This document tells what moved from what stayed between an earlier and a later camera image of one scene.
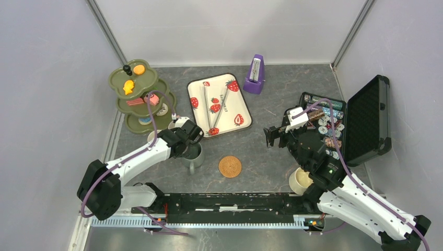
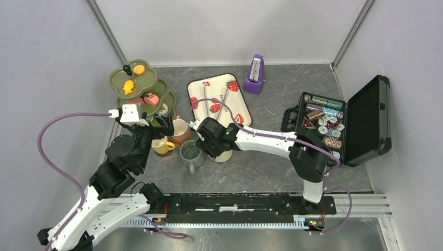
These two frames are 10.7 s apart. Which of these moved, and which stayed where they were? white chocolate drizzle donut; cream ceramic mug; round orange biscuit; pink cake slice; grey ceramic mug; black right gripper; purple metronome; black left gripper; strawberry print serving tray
Moved: black right gripper; cream ceramic mug; black left gripper
Stayed: white chocolate drizzle donut; purple metronome; grey ceramic mug; round orange biscuit; strawberry print serving tray; pink cake slice
